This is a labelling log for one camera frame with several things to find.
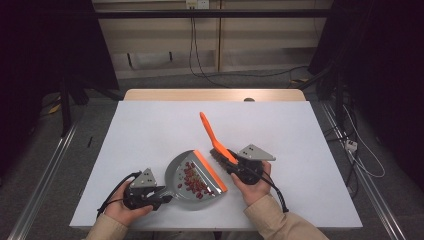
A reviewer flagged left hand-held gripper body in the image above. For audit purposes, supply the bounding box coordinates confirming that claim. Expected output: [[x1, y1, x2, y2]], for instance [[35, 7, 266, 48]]
[[123, 168, 158, 211]]

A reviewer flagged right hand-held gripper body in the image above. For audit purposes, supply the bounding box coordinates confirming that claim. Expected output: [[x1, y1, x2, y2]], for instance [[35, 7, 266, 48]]
[[232, 143, 277, 186]]

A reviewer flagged dark red debris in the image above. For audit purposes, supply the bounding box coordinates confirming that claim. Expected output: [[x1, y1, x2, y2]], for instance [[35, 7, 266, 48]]
[[178, 166, 214, 198]]

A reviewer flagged orange brush with grey bristles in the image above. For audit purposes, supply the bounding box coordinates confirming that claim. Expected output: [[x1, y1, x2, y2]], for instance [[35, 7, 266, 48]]
[[199, 111, 240, 172]]

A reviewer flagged grey dustpan with orange lip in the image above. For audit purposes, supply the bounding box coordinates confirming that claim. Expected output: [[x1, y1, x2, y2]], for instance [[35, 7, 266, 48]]
[[156, 149, 230, 212]]

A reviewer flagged person's right hand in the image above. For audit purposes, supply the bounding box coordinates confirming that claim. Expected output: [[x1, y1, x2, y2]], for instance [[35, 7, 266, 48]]
[[230, 160, 273, 207]]

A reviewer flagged person's left hand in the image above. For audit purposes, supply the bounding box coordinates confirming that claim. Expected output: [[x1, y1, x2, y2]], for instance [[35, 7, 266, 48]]
[[103, 189, 154, 228]]

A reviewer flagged white table sheet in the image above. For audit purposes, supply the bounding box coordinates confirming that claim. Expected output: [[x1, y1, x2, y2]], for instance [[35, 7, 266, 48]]
[[69, 100, 364, 231]]

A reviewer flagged wooden table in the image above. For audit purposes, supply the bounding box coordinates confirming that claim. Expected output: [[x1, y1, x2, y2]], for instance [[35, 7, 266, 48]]
[[123, 88, 307, 102]]

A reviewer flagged white power adapter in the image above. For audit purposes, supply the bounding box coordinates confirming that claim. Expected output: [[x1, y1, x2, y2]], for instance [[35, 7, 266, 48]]
[[344, 139, 359, 153]]

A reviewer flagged black metal stand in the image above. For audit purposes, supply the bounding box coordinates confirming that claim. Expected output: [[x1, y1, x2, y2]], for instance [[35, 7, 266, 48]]
[[299, 64, 348, 134], [58, 74, 91, 138]]

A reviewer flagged black horizontal metal bar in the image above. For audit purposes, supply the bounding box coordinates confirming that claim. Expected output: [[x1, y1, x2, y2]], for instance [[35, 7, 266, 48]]
[[93, 9, 334, 19]]

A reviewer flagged black curtain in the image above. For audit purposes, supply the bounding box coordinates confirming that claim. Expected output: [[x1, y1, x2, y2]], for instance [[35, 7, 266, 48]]
[[308, 0, 424, 181], [0, 0, 119, 174]]

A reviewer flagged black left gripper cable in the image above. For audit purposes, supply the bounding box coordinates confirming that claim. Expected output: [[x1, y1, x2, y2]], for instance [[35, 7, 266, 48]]
[[96, 171, 143, 218]]

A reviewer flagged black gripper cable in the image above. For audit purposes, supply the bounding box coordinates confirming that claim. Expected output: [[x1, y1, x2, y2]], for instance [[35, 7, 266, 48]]
[[96, 171, 143, 218], [248, 164, 290, 214]]

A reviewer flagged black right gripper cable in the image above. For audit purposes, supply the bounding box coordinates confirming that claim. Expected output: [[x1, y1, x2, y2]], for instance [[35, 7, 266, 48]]
[[248, 164, 290, 214]]

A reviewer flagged aluminium floor rail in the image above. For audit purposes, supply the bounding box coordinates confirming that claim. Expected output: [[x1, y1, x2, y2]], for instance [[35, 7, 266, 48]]
[[320, 101, 408, 240], [8, 122, 80, 240]]

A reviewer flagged white floor cable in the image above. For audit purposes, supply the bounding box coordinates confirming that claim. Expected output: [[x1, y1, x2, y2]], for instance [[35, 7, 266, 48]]
[[342, 104, 387, 179]]

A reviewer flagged black wall socket cable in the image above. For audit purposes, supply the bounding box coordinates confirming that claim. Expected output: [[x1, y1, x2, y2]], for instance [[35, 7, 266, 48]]
[[192, 8, 309, 79], [188, 8, 231, 89]]

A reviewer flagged white wall socket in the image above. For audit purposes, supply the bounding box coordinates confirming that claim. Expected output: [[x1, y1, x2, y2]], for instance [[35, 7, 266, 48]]
[[185, 0, 210, 10]]

